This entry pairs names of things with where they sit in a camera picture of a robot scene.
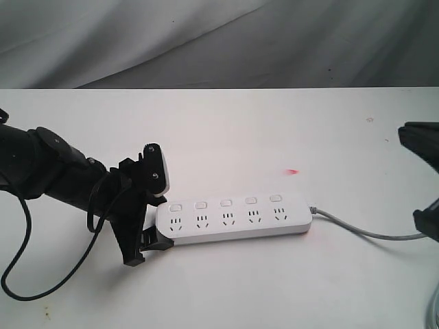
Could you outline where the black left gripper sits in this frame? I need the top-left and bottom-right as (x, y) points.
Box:
(107, 157), (174, 267)

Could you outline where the white five-outlet power strip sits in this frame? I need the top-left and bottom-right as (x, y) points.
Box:
(156, 193), (313, 245)

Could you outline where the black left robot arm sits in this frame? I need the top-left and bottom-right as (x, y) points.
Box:
(1, 111), (174, 267)

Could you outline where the grey backdrop cloth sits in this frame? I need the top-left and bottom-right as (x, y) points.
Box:
(1, 1), (438, 89)

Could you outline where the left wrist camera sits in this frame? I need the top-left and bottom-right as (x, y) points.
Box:
(143, 143), (170, 197)

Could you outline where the grey power cord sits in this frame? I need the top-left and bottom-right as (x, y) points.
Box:
(307, 206), (439, 329)

